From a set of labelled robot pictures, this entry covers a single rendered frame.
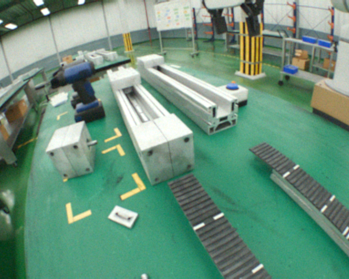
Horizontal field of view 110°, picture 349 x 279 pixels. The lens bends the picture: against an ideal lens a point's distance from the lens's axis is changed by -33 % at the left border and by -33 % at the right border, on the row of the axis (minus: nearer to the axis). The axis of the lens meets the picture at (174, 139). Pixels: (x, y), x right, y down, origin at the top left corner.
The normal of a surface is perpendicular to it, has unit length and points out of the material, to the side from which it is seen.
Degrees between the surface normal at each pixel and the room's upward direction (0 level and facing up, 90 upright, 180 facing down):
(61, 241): 0
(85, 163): 90
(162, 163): 90
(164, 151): 90
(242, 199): 0
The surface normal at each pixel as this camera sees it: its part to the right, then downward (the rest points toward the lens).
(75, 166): 0.29, 0.54
